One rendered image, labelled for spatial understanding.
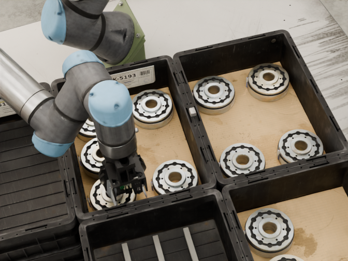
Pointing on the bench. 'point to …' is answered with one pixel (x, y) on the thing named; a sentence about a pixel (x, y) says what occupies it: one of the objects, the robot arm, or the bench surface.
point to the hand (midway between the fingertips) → (126, 190)
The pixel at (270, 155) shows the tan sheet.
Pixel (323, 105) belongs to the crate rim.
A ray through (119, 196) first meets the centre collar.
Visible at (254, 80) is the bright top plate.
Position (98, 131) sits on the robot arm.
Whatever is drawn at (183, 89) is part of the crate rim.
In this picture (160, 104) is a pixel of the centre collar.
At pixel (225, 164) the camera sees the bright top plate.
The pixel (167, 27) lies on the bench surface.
